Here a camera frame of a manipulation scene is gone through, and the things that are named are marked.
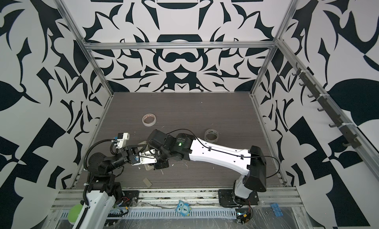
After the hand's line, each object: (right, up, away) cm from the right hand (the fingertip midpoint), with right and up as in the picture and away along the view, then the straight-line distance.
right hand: (148, 158), depth 65 cm
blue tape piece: (+59, -26, +5) cm, 65 cm away
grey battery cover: (-4, -18, +14) cm, 23 cm away
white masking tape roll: (-10, +14, +39) cm, 42 cm away
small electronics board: (+44, -29, +6) cm, 53 cm away
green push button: (-36, -27, +5) cm, 46 cm away
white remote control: (+3, +5, -12) cm, 13 cm away
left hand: (-2, +5, +2) cm, 6 cm away
